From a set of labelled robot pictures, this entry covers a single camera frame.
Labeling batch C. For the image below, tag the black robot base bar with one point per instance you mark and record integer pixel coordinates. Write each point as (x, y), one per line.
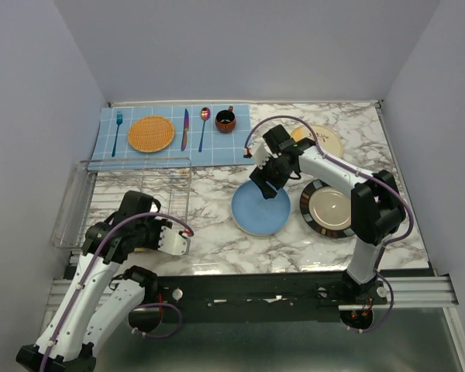
(326, 296)

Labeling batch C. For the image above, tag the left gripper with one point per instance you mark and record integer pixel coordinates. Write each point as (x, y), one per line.
(158, 223)

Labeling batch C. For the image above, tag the steel wire dish rack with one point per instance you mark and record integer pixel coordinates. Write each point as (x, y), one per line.
(96, 188)

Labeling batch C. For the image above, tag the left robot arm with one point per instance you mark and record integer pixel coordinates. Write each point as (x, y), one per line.
(99, 297)

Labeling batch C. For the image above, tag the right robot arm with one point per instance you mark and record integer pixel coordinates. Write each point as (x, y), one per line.
(376, 206)

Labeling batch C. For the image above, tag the aluminium frame rail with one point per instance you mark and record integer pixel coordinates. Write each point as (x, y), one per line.
(405, 289)

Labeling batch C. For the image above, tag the iridescent rainbow spoon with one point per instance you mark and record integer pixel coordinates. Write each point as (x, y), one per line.
(205, 116)

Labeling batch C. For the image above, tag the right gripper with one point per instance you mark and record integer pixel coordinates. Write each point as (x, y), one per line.
(259, 176)

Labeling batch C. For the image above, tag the orange and black mug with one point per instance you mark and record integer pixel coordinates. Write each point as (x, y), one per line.
(225, 120)

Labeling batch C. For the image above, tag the blue checked placemat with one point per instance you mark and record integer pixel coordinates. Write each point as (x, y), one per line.
(218, 149)

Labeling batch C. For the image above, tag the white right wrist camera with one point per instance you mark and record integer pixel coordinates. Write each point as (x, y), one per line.
(258, 154)

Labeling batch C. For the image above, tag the blue metal fork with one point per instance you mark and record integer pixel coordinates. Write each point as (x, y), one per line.
(119, 122)

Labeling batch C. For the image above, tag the woven wicker round trivet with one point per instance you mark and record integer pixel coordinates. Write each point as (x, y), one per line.
(151, 134)

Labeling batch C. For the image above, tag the blue plate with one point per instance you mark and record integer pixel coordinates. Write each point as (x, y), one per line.
(259, 216)

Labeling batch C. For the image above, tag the iridescent rainbow knife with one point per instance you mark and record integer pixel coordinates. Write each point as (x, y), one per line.
(184, 139)

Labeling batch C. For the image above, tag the cream and yellow plate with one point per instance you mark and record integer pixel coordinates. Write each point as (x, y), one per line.
(328, 140)

